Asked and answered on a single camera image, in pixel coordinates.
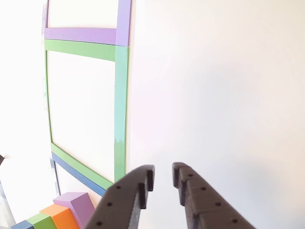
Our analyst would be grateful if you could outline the purple square frame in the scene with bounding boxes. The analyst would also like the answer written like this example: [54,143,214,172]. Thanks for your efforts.
[42,0,132,47]

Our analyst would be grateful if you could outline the green square frame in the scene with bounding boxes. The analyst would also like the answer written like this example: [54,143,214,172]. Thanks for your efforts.
[44,39,130,191]

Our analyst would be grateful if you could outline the small blue cube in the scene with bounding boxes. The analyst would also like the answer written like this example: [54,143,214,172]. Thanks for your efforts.
[10,219,35,229]

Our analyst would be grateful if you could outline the purple square block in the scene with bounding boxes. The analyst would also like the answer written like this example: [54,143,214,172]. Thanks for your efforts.
[52,192,96,229]

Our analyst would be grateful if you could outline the orange square block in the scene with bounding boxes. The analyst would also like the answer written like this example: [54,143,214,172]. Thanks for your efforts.
[39,204,81,229]

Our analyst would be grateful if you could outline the green square block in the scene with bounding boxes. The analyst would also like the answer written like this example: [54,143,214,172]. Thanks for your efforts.
[26,213,58,229]

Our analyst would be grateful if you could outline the blue square frame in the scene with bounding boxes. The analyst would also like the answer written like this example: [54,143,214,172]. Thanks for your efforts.
[50,152,107,198]

